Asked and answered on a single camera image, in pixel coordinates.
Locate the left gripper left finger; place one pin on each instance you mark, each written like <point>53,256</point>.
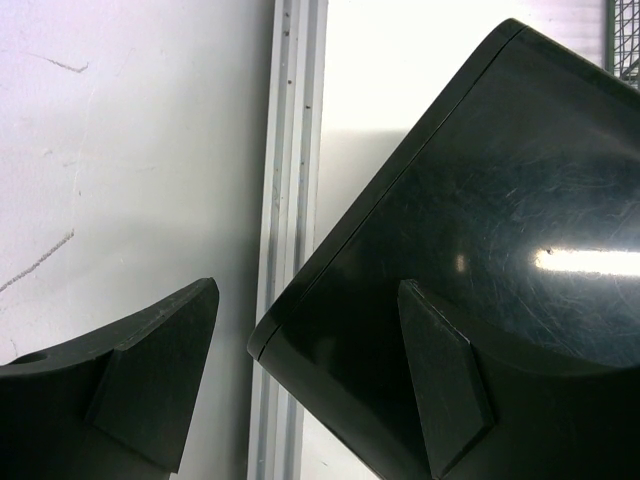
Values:
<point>115,403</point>

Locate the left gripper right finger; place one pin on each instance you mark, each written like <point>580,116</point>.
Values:
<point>494,406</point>

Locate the black pink drawer unit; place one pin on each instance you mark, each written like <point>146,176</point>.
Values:
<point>515,198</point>

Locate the aluminium table edge rail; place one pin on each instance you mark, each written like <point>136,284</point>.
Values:
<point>288,215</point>

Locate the green wire mesh organizer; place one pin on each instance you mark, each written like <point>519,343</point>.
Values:
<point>622,31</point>

